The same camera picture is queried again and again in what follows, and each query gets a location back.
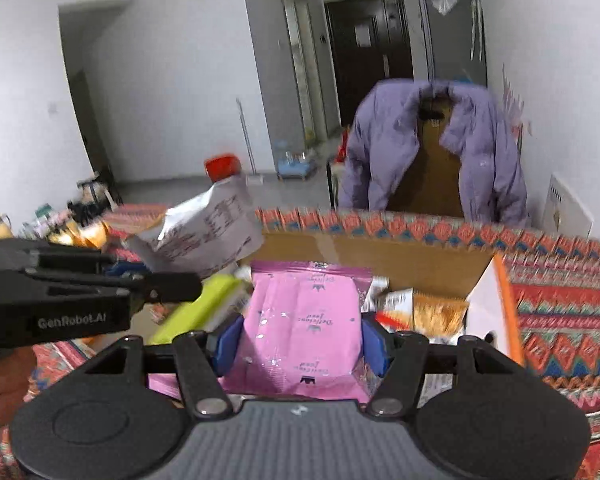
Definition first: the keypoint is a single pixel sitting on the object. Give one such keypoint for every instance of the yellow green snack packet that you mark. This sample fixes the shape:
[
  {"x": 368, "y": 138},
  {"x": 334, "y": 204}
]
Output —
[{"x": 200, "y": 305}]

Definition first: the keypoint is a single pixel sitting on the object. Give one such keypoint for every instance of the person's left hand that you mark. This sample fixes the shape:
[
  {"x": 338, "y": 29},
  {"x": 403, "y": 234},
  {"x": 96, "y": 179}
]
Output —
[{"x": 7, "y": 385}]

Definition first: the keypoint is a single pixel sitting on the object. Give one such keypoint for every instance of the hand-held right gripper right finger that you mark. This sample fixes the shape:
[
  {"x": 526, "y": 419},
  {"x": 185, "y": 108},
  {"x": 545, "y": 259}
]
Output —
[{"x": 375, "y": 347}]

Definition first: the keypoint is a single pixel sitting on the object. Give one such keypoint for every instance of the pink snack packet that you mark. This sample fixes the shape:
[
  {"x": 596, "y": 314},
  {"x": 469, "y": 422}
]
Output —
[
  {"x": 164, "y": 385},
  {"x": 305, "y": 330}
]

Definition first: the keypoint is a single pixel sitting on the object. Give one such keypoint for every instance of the white printed snack packet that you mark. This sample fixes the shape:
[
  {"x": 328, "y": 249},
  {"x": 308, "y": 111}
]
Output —
[{"x": 210, "y": 230}]

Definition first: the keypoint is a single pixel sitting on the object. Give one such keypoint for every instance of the red bucket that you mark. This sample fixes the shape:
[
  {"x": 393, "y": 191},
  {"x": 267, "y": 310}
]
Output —
[{"x": 222, "y": 166}]

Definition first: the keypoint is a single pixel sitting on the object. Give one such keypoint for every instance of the dark entrance door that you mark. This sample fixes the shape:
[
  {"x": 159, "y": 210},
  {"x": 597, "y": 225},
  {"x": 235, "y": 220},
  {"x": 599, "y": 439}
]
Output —
[{"x": 340, "y": 70}]

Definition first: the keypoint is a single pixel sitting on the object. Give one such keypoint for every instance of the purple puffer jacket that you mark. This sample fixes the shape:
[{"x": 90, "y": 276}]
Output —
[{"x": 380, "y": 160}]

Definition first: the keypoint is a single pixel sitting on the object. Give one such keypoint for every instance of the red bag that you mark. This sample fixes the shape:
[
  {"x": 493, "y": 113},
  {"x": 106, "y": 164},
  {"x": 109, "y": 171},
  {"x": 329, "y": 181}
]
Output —
[{"x": 342, "y": 147}]

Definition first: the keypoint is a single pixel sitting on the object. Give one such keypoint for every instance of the pile of household clutter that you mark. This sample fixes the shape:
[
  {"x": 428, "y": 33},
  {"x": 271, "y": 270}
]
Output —
[{"x": 80, "y": 220}]

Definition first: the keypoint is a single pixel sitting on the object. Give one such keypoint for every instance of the glass sliding door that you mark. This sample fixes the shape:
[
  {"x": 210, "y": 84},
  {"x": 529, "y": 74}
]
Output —
[{"x": 302, "y": 65}]

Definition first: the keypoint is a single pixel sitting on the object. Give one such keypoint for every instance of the grey refrigerator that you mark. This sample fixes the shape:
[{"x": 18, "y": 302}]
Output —
[{"x": 450, "y": 45}]

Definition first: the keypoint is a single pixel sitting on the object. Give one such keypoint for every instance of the clear plastic bag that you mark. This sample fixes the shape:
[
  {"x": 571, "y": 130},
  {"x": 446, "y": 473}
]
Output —
[{"x": 446, "y": 1}]

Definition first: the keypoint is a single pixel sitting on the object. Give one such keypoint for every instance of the blue pet bowl stand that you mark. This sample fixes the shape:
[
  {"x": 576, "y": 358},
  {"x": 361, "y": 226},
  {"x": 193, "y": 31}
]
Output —
[{"x": 295, "y": 170}]

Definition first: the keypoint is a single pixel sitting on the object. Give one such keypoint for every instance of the cardboard box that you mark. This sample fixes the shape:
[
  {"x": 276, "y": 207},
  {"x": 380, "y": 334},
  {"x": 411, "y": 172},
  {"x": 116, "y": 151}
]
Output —
[{"x": 405, "y": 260}]

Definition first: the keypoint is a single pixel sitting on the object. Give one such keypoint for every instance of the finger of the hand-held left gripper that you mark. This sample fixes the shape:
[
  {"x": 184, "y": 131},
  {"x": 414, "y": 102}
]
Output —
[
  {"x": 127, "y": 269},
  {"x": 175, "y": 287}
]

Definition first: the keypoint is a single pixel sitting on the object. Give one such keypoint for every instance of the yellow bottle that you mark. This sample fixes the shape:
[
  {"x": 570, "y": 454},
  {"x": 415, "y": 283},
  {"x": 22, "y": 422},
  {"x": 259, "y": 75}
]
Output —
[{"x": 2, "y": 227}]

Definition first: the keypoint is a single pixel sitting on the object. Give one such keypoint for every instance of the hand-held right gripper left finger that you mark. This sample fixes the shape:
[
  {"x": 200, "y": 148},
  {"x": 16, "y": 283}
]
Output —
[{"x": 230, "y": 345}]

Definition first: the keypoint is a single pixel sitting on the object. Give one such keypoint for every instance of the wooden chair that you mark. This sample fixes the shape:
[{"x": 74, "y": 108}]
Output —
[{"x": 430, "y": 170}]

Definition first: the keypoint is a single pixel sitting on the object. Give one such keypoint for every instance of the white orange cracker packet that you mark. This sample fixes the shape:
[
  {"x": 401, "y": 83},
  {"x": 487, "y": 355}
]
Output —
[{"x": 435, "y": 312}]

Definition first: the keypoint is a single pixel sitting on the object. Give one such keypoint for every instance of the paper sheet on door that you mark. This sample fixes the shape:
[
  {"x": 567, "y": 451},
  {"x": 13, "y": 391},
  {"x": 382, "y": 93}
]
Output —
[{"x": 364, "y": 36}]

